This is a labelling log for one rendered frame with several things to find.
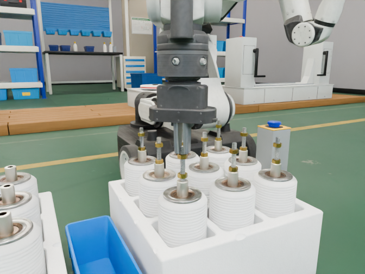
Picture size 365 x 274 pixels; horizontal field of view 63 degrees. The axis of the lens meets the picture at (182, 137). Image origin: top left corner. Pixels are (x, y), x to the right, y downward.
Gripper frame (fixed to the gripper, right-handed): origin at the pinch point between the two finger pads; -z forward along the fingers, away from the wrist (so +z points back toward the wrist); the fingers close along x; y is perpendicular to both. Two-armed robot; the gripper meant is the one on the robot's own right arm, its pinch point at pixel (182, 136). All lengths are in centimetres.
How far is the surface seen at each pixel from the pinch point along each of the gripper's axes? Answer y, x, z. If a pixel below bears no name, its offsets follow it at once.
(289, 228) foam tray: -8.0, -20.9, -20.0
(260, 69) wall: -741, -10, 2
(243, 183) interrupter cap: -8.4, -11.1, -11.3
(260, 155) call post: -40.0, -14.5, -14.4
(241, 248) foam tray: 0.1, -11.7, -21.0
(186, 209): 4.3, -1.9, -12.2
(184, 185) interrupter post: 0.9, -0.6, -9.0
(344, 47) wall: -582, -158, 47
